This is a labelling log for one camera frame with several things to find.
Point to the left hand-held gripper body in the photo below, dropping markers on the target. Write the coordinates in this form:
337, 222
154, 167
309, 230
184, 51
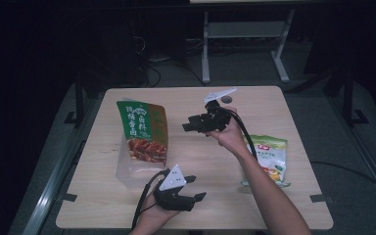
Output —
173, 192

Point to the white metal desk frame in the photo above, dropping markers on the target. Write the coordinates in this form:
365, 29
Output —
244, 30

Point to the silver metal rail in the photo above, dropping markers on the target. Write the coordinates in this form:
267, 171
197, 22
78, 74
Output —
365, 147
49, 192

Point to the person's left hand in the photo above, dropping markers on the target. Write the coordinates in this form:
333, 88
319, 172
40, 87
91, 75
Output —
156, 217

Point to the green sauce packet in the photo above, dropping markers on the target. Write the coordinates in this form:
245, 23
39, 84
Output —
143, 130

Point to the white green packet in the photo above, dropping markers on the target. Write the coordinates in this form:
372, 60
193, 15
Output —
274, 153

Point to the black metal stand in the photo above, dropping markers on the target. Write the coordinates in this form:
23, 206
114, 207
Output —
349, 98
79, 101

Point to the black tape strip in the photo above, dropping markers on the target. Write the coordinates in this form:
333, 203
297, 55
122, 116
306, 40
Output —
320, 198
69, 197

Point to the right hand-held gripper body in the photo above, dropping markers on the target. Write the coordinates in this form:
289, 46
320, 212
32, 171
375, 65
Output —
213, 116

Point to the clear plastic container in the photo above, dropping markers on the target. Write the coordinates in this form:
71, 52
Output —
127, 173

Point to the person's right hand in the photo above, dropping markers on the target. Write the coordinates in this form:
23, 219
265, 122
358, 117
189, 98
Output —
230, 135

